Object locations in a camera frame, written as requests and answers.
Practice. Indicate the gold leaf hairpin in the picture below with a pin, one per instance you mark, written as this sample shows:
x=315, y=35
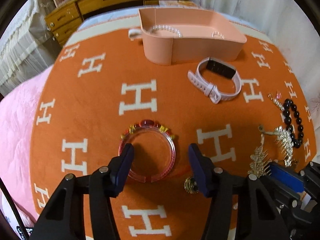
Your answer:
x=258, y=157

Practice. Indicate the white loop band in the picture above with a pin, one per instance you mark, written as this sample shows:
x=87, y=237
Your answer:
x=132, y=33

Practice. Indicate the clear pink bangle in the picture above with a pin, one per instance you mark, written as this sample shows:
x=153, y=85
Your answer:
x=150, y=123

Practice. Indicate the orange printed box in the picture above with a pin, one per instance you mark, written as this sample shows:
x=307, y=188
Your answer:
x=180, y=3

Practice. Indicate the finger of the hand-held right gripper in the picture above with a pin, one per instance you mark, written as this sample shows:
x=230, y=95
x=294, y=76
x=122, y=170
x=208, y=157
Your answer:
x=287, y=177
x=311, y=172

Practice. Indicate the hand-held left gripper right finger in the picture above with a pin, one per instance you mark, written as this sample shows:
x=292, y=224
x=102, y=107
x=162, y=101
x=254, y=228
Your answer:
x=197, y=167

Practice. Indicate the orange letter print blanket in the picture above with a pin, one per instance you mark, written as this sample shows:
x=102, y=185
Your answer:
x=175, y=100

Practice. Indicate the white lace curtain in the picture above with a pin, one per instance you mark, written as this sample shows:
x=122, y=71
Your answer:
x=20, y=42

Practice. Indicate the white leaf print curtain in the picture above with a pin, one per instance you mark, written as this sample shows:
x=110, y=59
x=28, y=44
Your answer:
x=250, y=0

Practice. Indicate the pink blanket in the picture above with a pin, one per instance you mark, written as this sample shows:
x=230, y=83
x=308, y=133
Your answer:
x=17, y=130

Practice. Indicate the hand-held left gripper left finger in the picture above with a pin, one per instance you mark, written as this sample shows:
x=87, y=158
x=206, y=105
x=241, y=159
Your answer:
x=123, y=165

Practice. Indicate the wooden dresser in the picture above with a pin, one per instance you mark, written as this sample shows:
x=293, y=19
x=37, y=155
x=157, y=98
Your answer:
x=105, y=0

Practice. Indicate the pink jewelry tray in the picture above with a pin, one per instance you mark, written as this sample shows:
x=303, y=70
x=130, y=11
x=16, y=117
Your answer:
x=200, y=50

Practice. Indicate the silver hair comb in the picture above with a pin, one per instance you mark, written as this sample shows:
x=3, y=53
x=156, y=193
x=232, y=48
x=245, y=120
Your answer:
x=283, y=136

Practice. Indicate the white smart watch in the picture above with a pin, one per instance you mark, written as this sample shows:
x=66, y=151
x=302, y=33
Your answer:
x=220, y=67

